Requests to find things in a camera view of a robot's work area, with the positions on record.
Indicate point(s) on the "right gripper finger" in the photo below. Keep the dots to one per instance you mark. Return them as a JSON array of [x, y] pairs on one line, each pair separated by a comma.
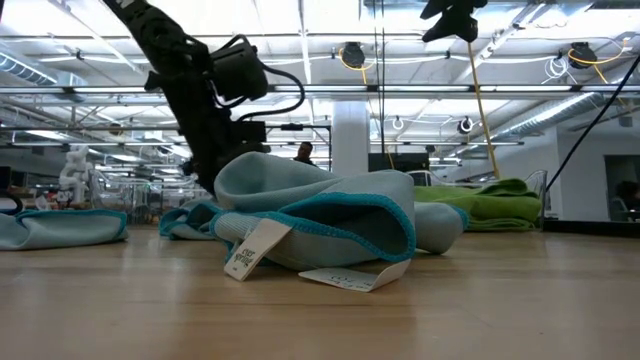
[[455, 7], [450, 32]]

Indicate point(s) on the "green microfiber towel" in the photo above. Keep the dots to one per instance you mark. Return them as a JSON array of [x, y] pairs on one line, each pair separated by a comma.
[[477, 189], [500, 226], [500, 207]]

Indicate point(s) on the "white robot figure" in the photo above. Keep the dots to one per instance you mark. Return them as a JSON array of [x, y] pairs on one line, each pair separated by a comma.
[[76, 172]]

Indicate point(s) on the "clear plastic basket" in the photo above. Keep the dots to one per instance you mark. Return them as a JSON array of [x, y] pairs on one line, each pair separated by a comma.
[[542, 192], [150, 187]]

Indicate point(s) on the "dark background cabinet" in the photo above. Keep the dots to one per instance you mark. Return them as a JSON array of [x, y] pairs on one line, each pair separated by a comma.
[[400, 162]]

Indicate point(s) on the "person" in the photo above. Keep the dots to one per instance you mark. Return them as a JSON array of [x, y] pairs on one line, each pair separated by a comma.
[[627, 197], [304, 152]]

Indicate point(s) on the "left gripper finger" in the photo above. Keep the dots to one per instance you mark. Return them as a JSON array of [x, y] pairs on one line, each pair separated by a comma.
[[205, 175]]

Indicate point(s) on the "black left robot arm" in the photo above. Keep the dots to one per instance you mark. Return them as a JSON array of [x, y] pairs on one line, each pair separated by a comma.
[[165, 40]]

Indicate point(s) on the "blue microfiber towel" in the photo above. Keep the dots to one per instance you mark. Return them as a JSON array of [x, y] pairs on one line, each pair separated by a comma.
[[185, 222], [310, 210], [60, 230]]

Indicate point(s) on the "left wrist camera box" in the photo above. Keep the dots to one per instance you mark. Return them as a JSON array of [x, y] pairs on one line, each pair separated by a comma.
[[250, 135]]

